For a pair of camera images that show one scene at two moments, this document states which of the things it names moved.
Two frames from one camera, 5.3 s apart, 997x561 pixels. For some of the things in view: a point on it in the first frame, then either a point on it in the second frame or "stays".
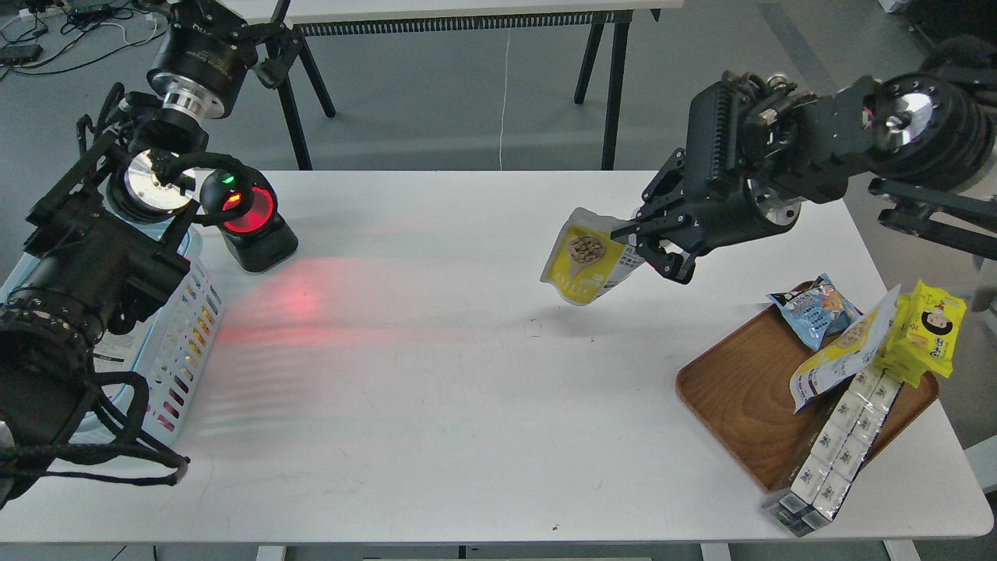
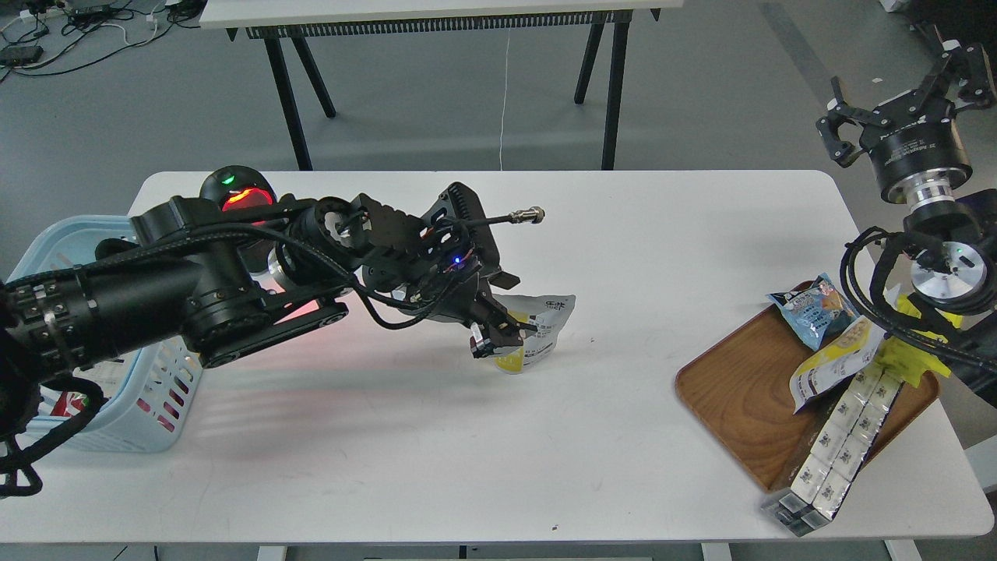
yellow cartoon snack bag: (924, 335) stays
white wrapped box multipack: (815, 497) stays
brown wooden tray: (738, 388) stays
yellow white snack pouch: (586, 261) -> (547, 312)
